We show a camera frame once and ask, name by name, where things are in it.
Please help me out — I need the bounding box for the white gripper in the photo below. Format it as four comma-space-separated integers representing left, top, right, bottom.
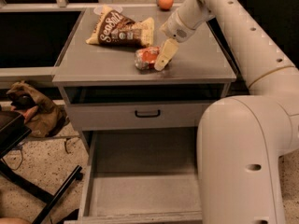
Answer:
154, 10, 189, 71

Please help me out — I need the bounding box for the red coke can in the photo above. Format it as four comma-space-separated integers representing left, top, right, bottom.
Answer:
135, 47, 160, 70

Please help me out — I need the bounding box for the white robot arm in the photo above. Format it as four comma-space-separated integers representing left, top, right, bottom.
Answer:
155, 0, 299, 224

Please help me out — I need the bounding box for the closed grey top drawer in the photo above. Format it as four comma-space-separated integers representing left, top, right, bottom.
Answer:
66, 102, 209, 131

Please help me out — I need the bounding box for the grey drawer cabinet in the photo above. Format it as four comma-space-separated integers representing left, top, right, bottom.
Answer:
51, 6, 238, 224

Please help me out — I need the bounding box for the open grey middle drawer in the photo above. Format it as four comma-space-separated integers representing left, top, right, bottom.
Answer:
65, 127, 202, 224

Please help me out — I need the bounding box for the orange fruit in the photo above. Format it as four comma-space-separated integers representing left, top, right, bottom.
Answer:
158, 0, 174, 10

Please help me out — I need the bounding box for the brown sea salt chip bag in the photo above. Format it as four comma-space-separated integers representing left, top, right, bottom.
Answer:
86, 6, 155, 48

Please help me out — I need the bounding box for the black drawer handle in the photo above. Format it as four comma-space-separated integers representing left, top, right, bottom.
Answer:
135, 109, 161, 119

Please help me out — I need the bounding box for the black stand frame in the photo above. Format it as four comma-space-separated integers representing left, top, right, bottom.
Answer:
0, 111, 83, 224

